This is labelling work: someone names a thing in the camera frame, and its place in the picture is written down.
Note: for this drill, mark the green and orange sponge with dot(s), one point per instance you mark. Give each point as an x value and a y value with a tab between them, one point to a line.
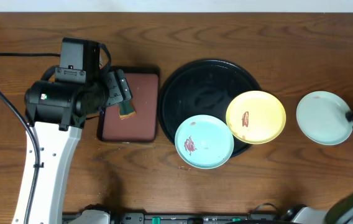
126	109

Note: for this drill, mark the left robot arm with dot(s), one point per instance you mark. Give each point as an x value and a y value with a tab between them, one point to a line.
56	115

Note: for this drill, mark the round black serving tray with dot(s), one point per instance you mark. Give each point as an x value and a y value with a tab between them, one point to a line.
204	86

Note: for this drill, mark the light blue plate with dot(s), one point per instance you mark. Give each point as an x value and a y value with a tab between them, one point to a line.
204	141
321	116

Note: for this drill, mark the rectangular black tray brown mat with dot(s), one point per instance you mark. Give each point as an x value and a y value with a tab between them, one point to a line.
141	127

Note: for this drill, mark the yellow plate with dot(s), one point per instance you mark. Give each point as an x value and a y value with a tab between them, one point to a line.
256	117

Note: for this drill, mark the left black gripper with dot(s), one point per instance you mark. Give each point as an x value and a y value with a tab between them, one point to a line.
119	90

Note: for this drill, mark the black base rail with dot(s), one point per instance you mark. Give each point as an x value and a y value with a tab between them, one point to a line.
101	217

